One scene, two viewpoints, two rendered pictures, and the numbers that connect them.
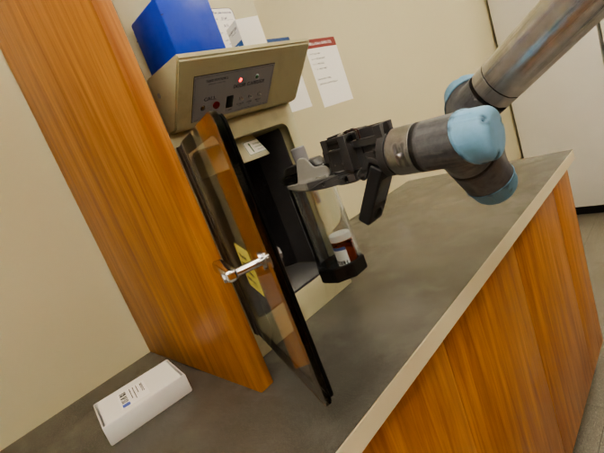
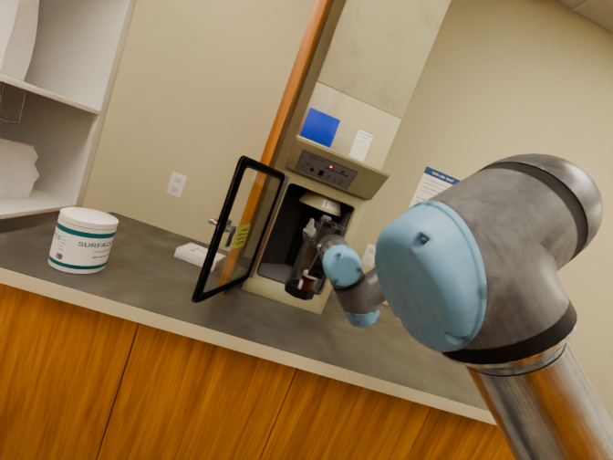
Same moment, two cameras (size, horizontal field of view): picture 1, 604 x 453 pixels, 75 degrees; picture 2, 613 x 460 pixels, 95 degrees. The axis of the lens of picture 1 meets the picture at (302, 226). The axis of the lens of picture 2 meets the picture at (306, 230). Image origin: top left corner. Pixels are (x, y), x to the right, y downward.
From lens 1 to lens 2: 0.50 m
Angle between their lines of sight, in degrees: 33
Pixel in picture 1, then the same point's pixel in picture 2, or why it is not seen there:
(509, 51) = not seen: hidden behind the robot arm
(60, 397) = (198, 235)
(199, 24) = (323, 130)
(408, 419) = (233, 370)
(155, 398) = (198, 258)
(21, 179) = (256, 150)
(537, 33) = not seen: hidden behind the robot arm
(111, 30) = (281, 109)
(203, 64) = (310, 147)
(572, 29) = not seen: hidden behind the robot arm
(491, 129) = (337, 264)
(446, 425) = (254, 406)
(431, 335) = (278, 352)
